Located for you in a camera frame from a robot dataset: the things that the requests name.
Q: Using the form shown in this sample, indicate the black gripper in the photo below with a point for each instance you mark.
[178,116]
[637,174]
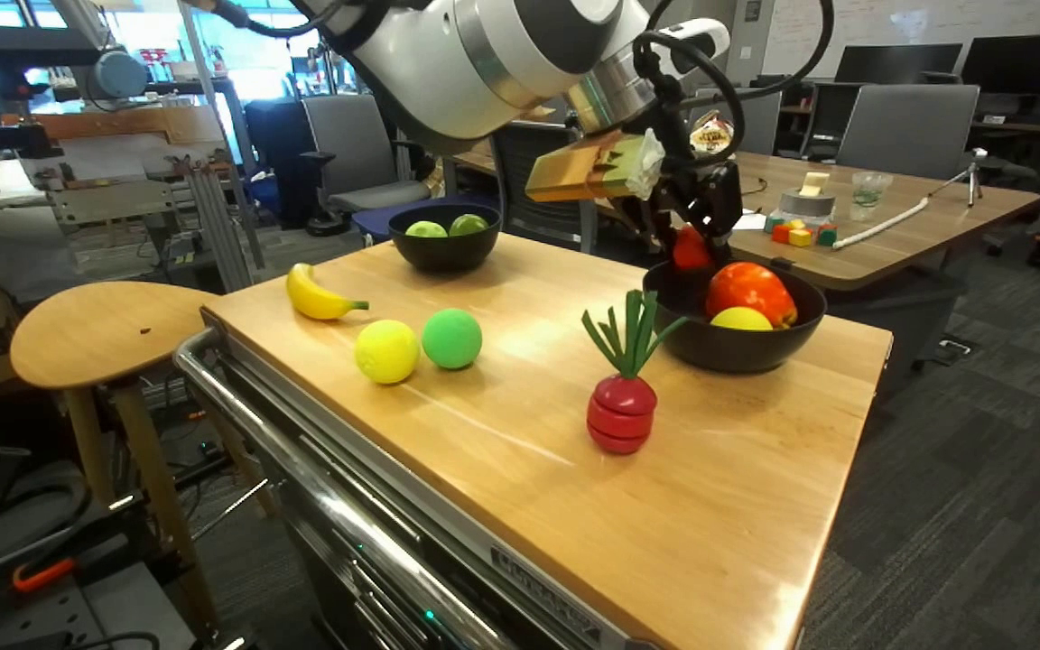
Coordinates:
[698,192]

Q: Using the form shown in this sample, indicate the small red textured ball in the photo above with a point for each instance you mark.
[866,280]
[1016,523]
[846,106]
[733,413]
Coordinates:
[690,253]

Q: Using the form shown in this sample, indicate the orange red toy tomato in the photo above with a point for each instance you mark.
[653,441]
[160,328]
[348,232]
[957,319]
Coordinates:
[751,287]

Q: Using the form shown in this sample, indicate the yellow toy lemon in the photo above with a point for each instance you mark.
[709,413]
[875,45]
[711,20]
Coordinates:
[743,319]

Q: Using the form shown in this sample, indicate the red toy radish green leaves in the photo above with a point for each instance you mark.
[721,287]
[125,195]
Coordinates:
[622,416]

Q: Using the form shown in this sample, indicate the green toy pear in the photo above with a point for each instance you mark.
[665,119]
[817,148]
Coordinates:
[467,224]

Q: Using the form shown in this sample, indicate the light green dimpled ball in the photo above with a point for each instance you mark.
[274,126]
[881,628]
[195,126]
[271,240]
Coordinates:
[424,228]

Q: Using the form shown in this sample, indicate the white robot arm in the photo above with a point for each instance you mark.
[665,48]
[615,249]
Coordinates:
[486,54]

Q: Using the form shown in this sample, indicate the white paper sheets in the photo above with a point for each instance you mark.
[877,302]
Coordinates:
[758,222]

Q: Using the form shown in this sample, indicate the small red block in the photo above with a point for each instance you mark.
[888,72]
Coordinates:
[782,234]

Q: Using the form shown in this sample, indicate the beige cloth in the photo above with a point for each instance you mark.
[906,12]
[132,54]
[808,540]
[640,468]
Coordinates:
[711,137]

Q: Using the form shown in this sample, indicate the small yellow block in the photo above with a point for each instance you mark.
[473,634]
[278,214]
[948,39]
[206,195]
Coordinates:
[803,234]

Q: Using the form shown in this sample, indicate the black plastic bowl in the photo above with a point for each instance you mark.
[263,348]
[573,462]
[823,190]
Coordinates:
[739,350]
[446,253]

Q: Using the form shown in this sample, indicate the clear container with yellow item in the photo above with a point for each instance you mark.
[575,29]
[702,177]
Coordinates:
[809,202]

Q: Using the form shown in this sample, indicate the small green block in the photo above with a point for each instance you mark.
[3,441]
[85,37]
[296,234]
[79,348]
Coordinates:
[827,240]

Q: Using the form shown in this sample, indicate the grey office chair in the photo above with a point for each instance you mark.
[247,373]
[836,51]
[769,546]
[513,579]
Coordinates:
[343,166]
[904,126]
[763,119]

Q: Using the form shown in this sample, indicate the clear plastic cup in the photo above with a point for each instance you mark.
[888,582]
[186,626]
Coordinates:
[873,190]

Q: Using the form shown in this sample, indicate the white stick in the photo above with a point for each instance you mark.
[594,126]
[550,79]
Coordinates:
[881,224]

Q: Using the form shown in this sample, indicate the dark mesh office chair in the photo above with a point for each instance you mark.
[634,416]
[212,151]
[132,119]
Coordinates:
[505,180]

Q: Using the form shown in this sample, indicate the wooden conference table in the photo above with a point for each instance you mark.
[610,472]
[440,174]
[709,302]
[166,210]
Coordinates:
[904,234]

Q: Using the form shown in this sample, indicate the green fuzzy ball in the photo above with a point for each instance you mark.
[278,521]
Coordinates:
[454,340]

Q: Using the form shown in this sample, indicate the black computer monitor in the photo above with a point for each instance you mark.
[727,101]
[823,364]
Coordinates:
[1029,65]
[901,62]

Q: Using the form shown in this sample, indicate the small silver tripod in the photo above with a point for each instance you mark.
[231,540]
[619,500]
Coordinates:
[977,166]

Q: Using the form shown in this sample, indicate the yellow fuzzy ball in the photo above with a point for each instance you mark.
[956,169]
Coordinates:
[386,350]

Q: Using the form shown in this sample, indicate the yellow toy banana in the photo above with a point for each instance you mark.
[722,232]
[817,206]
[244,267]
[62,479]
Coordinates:
[314,302]

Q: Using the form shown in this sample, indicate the round wooden stool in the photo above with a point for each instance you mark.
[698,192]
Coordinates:
[100,328]

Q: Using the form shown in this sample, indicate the aluminium frame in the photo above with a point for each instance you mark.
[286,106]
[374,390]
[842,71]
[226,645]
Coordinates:
[221,228]

